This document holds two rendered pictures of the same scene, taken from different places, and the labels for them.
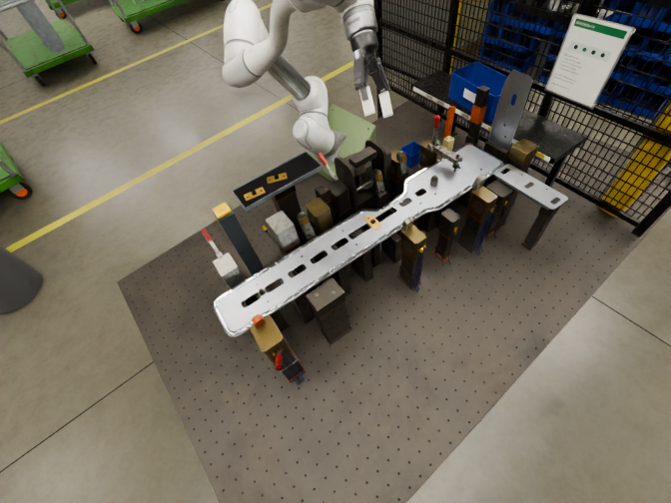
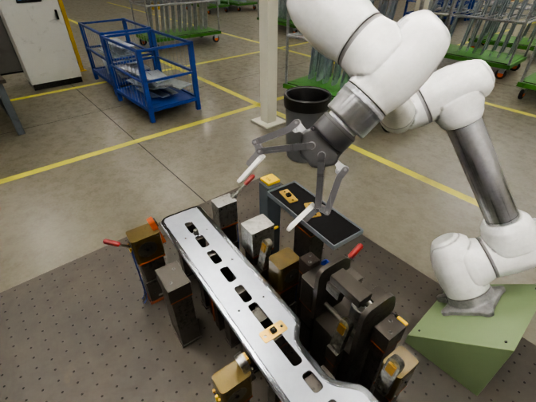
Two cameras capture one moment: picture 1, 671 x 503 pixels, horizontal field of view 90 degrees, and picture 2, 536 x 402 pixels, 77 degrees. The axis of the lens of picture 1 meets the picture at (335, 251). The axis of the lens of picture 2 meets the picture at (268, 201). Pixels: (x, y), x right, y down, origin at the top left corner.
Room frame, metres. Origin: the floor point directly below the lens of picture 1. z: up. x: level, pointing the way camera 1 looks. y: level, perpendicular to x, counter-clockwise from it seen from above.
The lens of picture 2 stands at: (0.78, -0.74, 1.91)
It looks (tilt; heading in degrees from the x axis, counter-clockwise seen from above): 37 degrees down; 79
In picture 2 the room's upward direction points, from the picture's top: straight up
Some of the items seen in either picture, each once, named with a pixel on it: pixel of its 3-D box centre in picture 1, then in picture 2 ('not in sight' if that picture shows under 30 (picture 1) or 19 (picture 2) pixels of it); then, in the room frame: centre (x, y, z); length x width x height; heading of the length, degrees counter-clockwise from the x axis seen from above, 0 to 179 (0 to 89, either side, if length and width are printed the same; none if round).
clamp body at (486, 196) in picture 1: (478, 224); not in sight; (0.87, -0.64, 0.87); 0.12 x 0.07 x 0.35; 25
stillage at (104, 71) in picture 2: not in sight; (120, 54); (-0.61, 5.83, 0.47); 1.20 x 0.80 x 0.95; 118
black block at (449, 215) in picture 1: (448, 239); not in sight; (0.85, -0.50, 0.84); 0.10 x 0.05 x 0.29; 25
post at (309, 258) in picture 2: (329, 220); (305, 297); (1.06, 0.00, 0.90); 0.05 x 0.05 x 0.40; 25
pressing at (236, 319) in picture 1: (370, 227); (267, 329); (0.89, -0.16, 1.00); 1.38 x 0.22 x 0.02; 115
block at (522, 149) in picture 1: (512, 177); not in sight; (1.09, -0.91, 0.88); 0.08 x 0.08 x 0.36; 25
